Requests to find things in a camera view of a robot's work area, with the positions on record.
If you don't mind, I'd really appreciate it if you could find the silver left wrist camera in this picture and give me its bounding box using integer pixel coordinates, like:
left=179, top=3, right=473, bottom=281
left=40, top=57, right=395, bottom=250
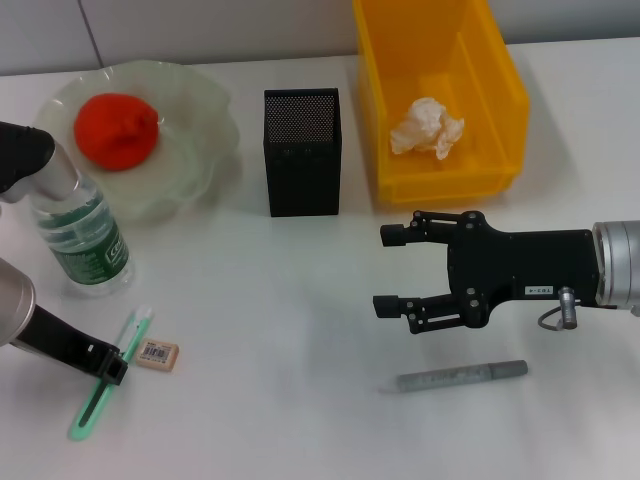
left=0, top=121, right=82, bottom=202

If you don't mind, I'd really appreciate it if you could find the grey marker pen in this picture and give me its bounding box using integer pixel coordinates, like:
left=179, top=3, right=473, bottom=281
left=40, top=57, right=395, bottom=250
left=378, top=358, right=529, bottom=397

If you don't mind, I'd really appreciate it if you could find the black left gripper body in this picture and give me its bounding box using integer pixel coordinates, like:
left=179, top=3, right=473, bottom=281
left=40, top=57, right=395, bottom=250
left=13, top=302, right=122, bottom=376

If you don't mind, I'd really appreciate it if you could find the clear water bottle green label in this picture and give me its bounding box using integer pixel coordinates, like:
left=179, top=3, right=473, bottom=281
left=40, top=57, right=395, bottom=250
left=30, top=174, right=137, bottom=300

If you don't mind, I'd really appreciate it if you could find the red round fruit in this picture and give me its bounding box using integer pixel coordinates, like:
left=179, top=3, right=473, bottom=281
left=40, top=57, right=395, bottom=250
left=73, top=92, right=162, bottom=173

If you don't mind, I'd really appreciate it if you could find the pale green glass fruit plate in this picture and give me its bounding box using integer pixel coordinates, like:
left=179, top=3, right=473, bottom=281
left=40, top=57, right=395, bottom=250
left=33, top=59, right=242, bottom=225

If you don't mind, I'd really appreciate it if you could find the beige eraser with barcode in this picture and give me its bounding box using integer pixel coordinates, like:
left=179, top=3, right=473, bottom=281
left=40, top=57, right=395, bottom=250
left=135, top=338, right=182, bottom=374

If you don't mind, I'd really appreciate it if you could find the yellow plastic storage bin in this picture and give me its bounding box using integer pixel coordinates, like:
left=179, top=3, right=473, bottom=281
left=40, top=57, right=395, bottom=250
left=351, top=0, right=531, bottom=207

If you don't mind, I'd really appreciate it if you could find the green utility knife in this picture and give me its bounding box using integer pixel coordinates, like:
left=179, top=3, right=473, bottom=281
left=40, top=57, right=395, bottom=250
left=68, top=305, right=154, bottom=443

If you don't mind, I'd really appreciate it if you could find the white paper ball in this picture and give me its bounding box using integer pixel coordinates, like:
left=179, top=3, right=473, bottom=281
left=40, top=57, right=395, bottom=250
left=389, top=96, right=466, bottom=162

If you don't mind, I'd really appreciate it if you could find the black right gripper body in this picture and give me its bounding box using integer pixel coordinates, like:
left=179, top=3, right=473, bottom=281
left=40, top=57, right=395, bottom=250
left=446, top=209, right=602, bottom=330

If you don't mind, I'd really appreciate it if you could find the black mesh pen holder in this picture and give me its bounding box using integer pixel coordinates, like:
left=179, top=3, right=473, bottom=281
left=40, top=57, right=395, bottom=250
left=262, top=87, right=342, bottom=218

